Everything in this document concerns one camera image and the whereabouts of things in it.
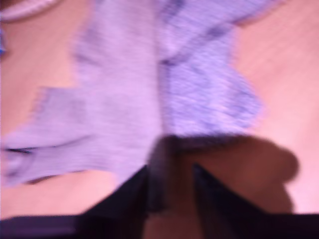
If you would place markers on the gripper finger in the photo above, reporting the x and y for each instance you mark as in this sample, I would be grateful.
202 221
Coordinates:
119 219
236 219

